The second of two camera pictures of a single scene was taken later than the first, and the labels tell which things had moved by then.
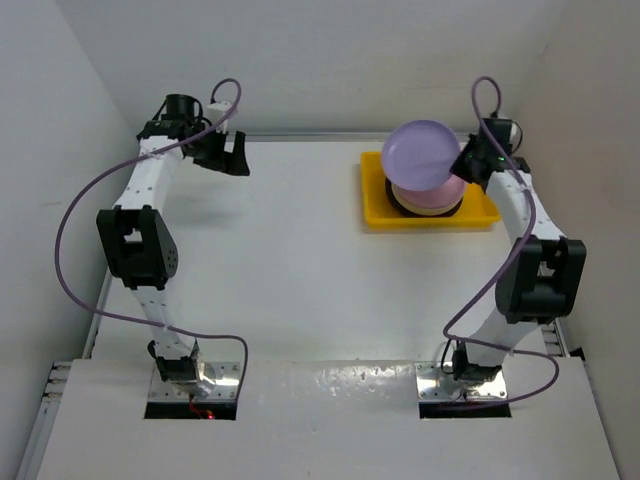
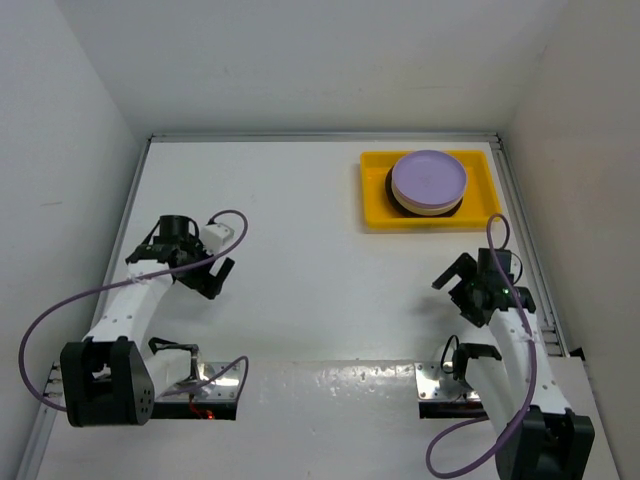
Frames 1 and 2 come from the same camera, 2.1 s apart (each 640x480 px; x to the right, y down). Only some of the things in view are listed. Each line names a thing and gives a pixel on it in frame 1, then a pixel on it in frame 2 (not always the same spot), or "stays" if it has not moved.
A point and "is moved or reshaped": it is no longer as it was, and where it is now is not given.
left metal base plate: [226, 376] stays
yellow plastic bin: [477, 209] stays
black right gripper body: [462, 165] -> [462, 297]
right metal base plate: [435, 384] stays
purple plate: [419, 154] is moved or reshaped
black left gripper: [226, 162] -> [206, 283]
